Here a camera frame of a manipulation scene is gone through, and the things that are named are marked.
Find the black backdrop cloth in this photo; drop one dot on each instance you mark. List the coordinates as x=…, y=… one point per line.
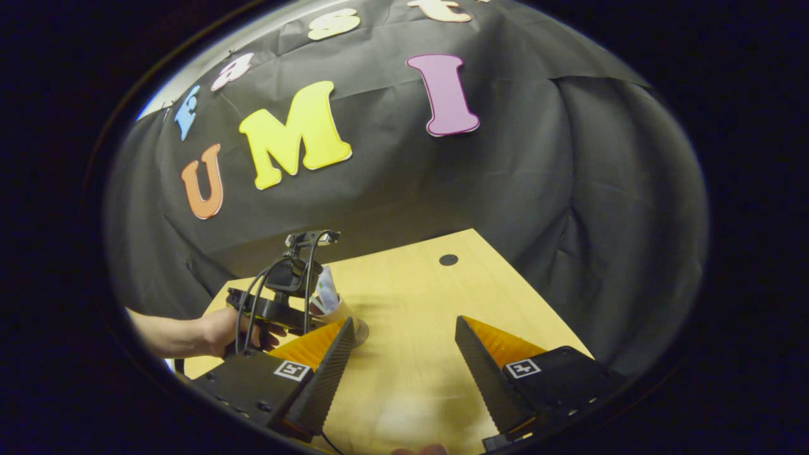
x=505, y=189

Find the black desk grommet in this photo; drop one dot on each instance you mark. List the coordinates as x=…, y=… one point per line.
x=448, y=260

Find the beige cup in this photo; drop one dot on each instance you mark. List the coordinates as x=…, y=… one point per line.
x=341, y=311

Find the wooden desktop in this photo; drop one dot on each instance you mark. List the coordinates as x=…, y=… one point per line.
x=411, y=303

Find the white toothpaste tube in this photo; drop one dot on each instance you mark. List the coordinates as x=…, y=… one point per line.
x=327, y=291

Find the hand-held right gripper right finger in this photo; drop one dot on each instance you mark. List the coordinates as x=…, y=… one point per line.
x=483, y=379

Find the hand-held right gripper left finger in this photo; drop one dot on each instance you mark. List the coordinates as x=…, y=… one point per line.
x=328, y=379

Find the round brown coaster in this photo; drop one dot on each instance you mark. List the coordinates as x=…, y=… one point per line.
x=361, y=332

